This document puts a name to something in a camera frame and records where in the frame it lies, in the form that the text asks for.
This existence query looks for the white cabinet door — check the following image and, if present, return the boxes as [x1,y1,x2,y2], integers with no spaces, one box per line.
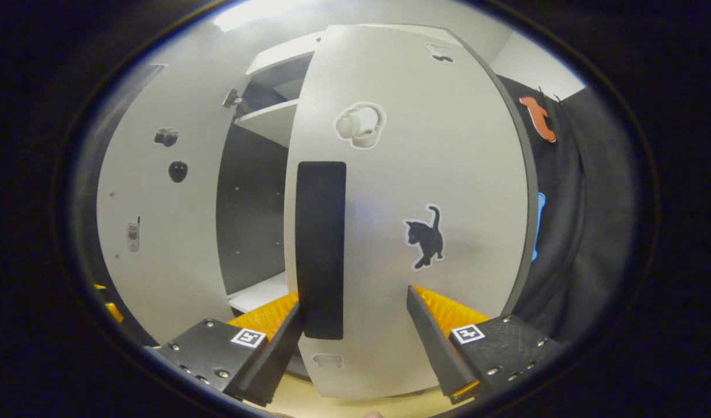
[96,46,257,344]
[283,23,540,400]

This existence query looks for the white cabinet drawer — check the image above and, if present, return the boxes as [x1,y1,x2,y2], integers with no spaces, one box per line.
[245,35,324,76]

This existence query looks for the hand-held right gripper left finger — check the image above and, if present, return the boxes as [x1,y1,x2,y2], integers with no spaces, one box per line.
[152,290,305,407]

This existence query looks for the black backdrop cloth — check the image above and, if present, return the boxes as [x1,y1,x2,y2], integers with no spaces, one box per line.
[71,61,641,349]

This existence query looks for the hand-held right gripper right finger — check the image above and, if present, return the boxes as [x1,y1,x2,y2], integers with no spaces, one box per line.
[407,284,559,405]

